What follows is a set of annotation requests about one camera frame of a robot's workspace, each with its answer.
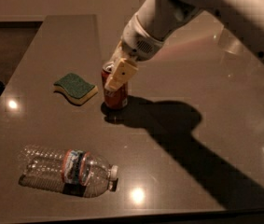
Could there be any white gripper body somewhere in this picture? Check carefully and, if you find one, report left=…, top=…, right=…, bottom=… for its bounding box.
left=121, top=12, right=164, bottom=61

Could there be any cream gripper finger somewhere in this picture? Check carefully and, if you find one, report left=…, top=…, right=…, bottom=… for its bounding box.
left=104, top=58, right=138, bottom=91
left=110, top=41, right=126, bottom=65

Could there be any red coke can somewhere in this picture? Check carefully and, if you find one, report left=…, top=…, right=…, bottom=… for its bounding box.
left=102, top=62, right=128, bottom=110

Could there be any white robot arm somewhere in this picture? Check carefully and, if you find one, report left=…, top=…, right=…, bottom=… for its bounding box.
left=104, top=0, right=264, bottom=91

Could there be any green and yellow sponge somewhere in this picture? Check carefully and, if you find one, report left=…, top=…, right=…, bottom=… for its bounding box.
left=53, top=73, right=98, bottom=105

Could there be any clear plastic water bottle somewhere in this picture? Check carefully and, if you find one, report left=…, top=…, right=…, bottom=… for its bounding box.
left=19, top=146, right=118, bottom=198

